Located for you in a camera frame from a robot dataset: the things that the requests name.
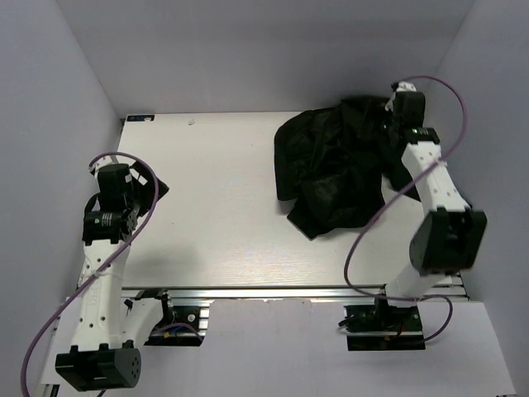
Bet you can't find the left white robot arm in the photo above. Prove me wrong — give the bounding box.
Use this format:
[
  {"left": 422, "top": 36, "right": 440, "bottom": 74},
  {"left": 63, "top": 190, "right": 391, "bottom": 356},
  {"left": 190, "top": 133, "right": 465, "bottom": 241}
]
[{"left": 55, "top": 161, "right": 175, "bottom": 392}]

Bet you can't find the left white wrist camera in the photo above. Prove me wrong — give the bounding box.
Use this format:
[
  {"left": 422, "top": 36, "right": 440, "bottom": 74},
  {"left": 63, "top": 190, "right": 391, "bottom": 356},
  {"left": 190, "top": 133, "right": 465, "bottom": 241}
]
[{"left": 88, "top": 161, "right": 107, "bottom": 179}]

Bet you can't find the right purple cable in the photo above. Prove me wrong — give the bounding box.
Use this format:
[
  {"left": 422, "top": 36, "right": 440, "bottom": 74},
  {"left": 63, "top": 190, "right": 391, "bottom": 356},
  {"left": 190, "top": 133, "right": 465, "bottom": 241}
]
[{"left": 345, "top": 74, "right": 469, "bottom": 341}]

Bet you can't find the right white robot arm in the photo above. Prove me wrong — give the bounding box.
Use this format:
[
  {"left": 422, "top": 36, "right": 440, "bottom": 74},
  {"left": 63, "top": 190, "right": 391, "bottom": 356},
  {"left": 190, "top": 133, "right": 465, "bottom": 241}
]
[{"left": 373, "top": 89, "right": 487, "bottom": 330}]

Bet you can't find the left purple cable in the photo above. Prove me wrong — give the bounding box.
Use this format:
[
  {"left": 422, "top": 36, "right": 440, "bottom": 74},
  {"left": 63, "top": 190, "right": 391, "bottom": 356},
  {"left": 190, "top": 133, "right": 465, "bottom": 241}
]
[{"left": 20, "top": 151, "right": 160, "bottom": 397}]

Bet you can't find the purple cable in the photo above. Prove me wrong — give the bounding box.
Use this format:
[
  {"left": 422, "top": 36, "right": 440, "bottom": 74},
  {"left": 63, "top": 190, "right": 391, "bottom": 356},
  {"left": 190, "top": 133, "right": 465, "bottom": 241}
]
[
  {"left": 345, "top": 74, "right": 469, "bottom": 341},
  {"left": 20, "top": 151, "right": 160, "bottom": 397}
]

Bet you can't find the aluminium table frame rail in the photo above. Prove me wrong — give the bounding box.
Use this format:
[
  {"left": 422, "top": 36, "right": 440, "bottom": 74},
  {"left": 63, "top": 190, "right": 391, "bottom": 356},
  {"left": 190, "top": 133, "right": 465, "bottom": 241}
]
[{"left": 122, "top": 284, "right": 469, "bottom": 301}]

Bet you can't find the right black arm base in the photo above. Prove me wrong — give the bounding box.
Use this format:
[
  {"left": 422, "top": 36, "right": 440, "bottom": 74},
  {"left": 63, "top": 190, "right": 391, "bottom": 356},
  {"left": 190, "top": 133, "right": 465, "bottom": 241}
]
[{"left": 338, "top": 300, "right": 426, "bottom": 352}]

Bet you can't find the left blue table sticker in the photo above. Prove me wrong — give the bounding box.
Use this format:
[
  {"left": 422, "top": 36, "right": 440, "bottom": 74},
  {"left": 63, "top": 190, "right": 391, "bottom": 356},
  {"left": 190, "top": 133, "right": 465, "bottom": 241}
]
[{"left": 126, "top": 114, "right": 155, "bottom": 122}]

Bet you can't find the black jacket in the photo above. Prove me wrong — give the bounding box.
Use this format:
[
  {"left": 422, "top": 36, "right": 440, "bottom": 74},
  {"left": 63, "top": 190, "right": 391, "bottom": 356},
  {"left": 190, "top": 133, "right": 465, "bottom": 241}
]
[{"left": 274, "top": 95, "right": 412, "bottom": 240}]

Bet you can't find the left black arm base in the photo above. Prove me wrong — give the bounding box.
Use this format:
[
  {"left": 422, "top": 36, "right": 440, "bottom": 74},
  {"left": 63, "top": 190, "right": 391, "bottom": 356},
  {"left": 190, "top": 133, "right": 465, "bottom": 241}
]
[{"left": 145, "top": 291, "right": 207, "bottom": 347}]

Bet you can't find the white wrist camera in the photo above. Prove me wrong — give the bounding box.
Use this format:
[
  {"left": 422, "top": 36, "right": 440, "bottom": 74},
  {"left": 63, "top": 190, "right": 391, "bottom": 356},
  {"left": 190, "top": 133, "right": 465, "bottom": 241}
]
[
  {"left": 384, "top": 81, "right": 417, "bottom": 112},
  {"left": 88, "top": 161, "right": 107, "bottom": 179}
]

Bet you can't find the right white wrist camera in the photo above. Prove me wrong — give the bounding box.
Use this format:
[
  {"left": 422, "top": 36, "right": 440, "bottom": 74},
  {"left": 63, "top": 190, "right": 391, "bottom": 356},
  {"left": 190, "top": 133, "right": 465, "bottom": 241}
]
[{"left": 384, "top": 81, "right": 417, "bottom": 112}]

